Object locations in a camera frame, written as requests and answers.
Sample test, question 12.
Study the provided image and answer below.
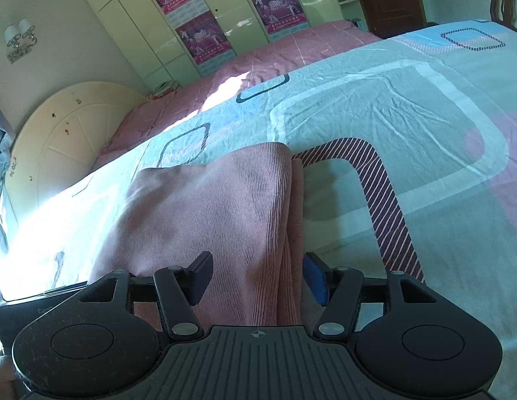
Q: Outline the pink quilt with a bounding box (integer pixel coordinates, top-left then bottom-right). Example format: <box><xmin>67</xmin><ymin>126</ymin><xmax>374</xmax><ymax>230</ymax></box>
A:
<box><xmin>92</xmin><ymin>20</ymin><xmax>385</xmax><ymax>171</ymax></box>

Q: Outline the grey curtain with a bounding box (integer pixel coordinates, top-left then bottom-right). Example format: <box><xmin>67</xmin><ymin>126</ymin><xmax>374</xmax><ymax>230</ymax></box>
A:
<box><xmin>0</xmin><ymin>103</ymin><xmax>17</xmax><ymax>165</ymax></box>

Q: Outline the patterned light blue bed sheet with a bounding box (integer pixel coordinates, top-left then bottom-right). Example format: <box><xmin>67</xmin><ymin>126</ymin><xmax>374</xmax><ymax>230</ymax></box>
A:
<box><xmin>0</xmin><ymin>19</ymin><xmax>517</xmax><ymax>400</ymax></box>

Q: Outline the pink knit sweater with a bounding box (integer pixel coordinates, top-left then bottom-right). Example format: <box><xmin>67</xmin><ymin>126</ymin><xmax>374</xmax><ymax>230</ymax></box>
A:
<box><xmin>89</xmin><ymin>142</ymin><xmax>306</xmax><ymax>328</ymax></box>

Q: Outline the cream round headboard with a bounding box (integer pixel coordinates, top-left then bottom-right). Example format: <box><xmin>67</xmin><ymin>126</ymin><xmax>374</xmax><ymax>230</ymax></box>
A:
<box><xmin>6</xmin><ymin>81</ymin><xmax>150</xmax><ymax>193</ymax></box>

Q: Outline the cream wardrobe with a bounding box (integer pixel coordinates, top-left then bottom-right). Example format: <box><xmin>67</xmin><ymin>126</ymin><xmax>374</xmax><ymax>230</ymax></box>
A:
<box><xmin>65</xmin><ymin>0</ymin><xmax>360</xmax><ymax>91</ymax></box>

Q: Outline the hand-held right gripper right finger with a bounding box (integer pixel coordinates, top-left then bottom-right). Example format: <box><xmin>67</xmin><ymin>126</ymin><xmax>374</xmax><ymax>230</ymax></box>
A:
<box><xmin>302</xmin><ymin>252</ymin><xmax>436</xmax><ymax>339</ymax></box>

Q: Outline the dark brown wooden door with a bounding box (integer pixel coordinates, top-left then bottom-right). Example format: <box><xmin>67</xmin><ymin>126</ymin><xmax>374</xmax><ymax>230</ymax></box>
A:
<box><xmin>352</xmin><ymin>0</ymin><xmax>428</xmax><ymax>39</ymax></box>

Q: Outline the stack of books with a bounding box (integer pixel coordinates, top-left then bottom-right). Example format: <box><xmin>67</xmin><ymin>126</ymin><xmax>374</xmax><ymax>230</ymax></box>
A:
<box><xmin>148</xmin><ymin>79</ymin><xmax>181</xmax><ymax>97</ymax></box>

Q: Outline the glass wall lamp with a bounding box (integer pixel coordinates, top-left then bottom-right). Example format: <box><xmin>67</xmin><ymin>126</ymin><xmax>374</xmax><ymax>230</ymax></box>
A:
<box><xmin>4</xmin><ymin>17</ymin><xmax>38</xmax><ymax>66</ymax></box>

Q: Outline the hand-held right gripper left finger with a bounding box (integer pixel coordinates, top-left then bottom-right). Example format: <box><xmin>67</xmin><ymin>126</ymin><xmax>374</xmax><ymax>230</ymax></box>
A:
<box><xmin>81</xmin><ymin>251</ymin><xmax>213</xmax><ymax>341</ymax></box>

